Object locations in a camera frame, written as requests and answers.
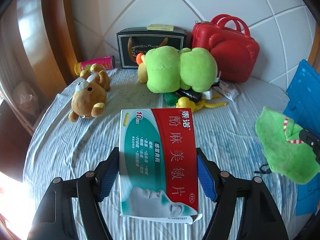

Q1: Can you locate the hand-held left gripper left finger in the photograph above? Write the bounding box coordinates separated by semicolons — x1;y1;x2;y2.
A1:
31;147;120;240

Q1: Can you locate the blue plastic storage container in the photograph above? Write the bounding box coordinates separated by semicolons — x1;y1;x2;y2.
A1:
283;59;320;215

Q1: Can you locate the red teal medicine box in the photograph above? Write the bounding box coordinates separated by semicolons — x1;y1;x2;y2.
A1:
118;108;203;224

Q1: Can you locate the black cord loop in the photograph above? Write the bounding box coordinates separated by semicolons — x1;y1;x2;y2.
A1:
254;164;272;174

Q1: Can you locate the curved wooden wall trim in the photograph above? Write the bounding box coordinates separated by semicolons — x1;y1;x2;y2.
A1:
308;34;320;67
15;0;84;88

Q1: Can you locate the black gift box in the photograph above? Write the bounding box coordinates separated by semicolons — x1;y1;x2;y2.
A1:
116;27;187;69

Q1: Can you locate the white sachet packet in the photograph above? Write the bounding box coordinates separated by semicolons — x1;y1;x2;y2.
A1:
212;81;239;102

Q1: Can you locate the pink yellow can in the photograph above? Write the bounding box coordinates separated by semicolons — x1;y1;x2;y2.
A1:
74;56;115;77

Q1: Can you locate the red bear-face carry case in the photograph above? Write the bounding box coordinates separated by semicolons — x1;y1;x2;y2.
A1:
191;14;260;83

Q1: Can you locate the green plush toy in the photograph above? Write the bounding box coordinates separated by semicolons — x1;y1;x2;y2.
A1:
137;46;218;94

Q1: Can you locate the black pouch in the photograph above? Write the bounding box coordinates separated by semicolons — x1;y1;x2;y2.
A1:
179;89;202;100

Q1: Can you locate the clear plastic bag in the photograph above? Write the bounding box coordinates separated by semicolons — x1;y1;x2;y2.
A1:
12;81;40;115

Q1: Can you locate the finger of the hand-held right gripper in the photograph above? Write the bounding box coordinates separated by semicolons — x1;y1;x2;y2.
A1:
299;129;320;167

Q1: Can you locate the green plush with striped trim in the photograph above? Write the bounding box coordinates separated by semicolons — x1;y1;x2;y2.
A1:
255;106;320;185

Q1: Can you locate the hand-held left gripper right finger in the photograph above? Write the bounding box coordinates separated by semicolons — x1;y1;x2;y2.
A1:
196;147;290;240

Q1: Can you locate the yellow sticky note pad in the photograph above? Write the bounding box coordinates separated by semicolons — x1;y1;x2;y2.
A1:
147;24;174;31

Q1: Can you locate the brown bear plush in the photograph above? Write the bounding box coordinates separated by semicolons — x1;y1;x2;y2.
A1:
69;64;112;122

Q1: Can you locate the yellow plastic toy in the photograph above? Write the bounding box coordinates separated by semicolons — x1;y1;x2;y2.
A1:
176;97;227;112

